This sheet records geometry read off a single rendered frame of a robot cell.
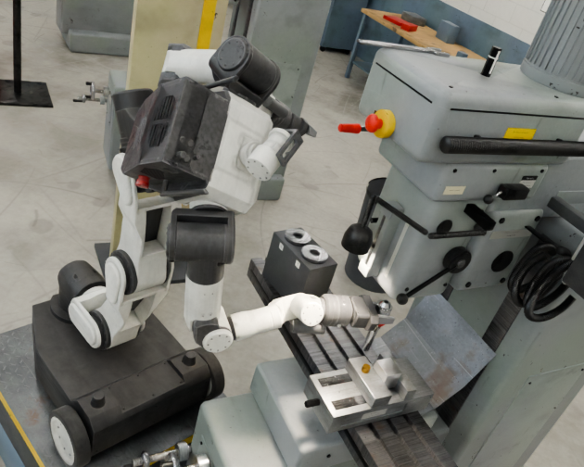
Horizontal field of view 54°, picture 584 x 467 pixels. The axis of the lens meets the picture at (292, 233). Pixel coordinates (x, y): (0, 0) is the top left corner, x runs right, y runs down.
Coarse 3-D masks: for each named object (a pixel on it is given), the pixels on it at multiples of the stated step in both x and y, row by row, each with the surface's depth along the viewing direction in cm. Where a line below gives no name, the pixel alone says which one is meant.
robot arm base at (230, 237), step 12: (180, 216) 132; (192, 216) 132; (204, 216) 132; (216, 216) 133; (228, 216) 133; (168, 228) 129; (228, 228) 130; (168, 240) 127; (228, 240) 129; (168, 252) 128; (228, 252) 129; (228, 264) 133
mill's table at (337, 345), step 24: (264, 264) 213; (264, 288) 205; (288, 336) 191; (312, 336) 189; (336, 336) 190; (360, 336) 192; (312, 360) 178; (336, 360) 180; (360, 432) 159; (384, 432) 161; (408, 432) 163; (432, 432) 166; (360, 456) 158; (384, 456) 154; (408, 456) 156; (432, 456) 160
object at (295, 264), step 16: (272, 240) 199; (288, 240) 194; (304, 240) 195; (272, 256) 201; (288, 256) 193; (304, 256) 188; (320, 256) 190; (272, 272) 202; (288, 272) 194; (304, 272) 187; (320, 272) 188; (288, 288) 195; (304, 288) 188; (320, 288) 194
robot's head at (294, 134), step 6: (288, 132) 130; (294, 132) 129; (288, 138) 128; (294, 138) 128; (300, 138) 130; (288, 144) 127; (300, 144) 131; (282, 150) 126; (294, 150) 129; (276, 156) 126; (282, 156) 126; (288, 156) 128; (282, 162) 126
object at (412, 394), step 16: (384, 352) 172; (400, 368) 168; (320, 384) 161; (336, 384) 162; (352, 384) 164; (400, 384) 163; (416, 384) 170; (320, 400) 158; (336, 400) 157; (352, 400) 158; (400, 400) 163; (416, 400) 167; (320, 416) 158; (336, 416) 153; (352, 416) 156; (368, 416) 160; (384, 416) 164
